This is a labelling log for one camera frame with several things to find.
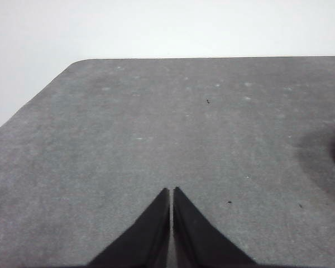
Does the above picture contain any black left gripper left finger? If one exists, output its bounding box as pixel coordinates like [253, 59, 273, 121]
[88, 187, 170, 266]

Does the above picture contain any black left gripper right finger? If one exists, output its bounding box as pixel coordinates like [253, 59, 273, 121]
[172, 186, 258, 266]

